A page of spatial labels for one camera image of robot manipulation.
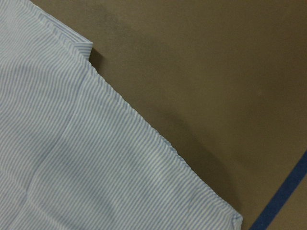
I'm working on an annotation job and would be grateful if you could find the light blue striped shirt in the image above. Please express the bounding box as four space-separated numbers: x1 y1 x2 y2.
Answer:
0 0 243 230

